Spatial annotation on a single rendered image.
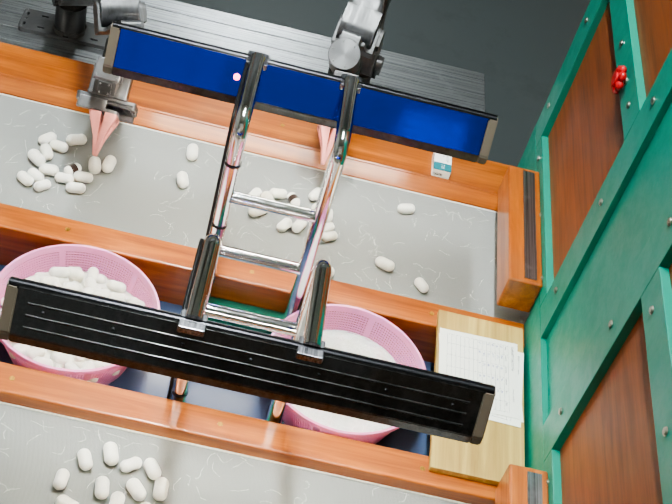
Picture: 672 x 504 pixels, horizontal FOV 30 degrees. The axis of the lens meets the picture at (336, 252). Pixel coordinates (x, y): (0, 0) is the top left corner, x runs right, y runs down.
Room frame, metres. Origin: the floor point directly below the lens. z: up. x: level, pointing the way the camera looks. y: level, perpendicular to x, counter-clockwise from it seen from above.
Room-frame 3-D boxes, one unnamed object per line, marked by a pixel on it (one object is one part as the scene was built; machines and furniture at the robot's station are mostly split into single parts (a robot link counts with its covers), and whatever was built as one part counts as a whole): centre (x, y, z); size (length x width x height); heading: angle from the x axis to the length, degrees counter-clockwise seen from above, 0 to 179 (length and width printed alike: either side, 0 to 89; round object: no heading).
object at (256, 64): (1.51, 0.12, 0.90); 0.20 x 0.19 x 0.45; 97
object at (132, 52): (1.59, 0.13, 1.08); 0.62 x 0.08 x 0.07; 97
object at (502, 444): (1.36, -0.29, 0.77); 0.33 x 0.15 x 0.01; 7
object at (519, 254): (1.70, -0.30, 0.83); 0.30 x 0.06 x 0.07; 7
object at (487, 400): (1.03, 0.06, 1.08); 0.62 x 0.08 x 0.07; 97
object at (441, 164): (1.89, -0.14, 0.78); 0.06 x 0.04 x 0.02; 7
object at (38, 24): (2.07, 0.67, 0.71); 0.20 x 0.07 x 0.08; 98
